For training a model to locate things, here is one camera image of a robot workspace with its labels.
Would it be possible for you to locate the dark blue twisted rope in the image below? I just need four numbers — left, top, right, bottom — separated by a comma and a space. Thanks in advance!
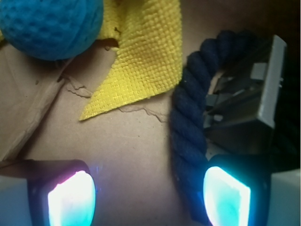
169, 30, 253, 224

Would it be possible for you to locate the silver metal bracket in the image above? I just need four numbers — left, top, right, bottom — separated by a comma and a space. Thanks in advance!
204, 35, 287, 154

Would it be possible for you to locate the blue dimpled ball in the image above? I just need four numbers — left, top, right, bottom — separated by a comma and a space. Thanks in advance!
0, 0, 104, 61

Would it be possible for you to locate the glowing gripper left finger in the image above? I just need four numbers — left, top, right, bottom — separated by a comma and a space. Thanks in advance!
0, 160, 96, 226

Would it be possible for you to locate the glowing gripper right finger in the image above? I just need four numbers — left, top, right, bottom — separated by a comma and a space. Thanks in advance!
202, 154, 301, 226

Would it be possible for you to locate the yellow microfiber cloth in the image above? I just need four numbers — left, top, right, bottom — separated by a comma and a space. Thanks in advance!
80, 0, 182, 120

